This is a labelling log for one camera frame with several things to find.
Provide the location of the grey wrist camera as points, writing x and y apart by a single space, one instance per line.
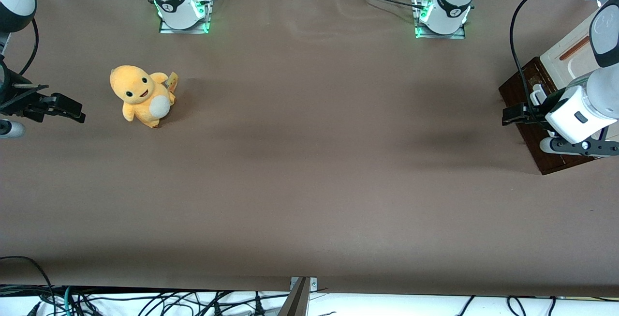
570 147
10 129

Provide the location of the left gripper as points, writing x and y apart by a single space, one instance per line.
531 115

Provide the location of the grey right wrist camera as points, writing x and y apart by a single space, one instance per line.
10 129

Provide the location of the yellow plush dinosaur toy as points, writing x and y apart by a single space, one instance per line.
138 91

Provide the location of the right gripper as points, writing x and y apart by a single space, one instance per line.
14 100

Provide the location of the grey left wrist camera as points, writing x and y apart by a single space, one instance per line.
570 147

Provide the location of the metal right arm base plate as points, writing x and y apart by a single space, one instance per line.
167 27

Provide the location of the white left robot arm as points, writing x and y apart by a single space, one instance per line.
447 6

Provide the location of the aluminium camera mount post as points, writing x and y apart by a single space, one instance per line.
297 301

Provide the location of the brown table cover sheet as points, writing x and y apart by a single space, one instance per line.
309 171

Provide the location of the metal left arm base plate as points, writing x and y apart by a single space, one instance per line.
425 33

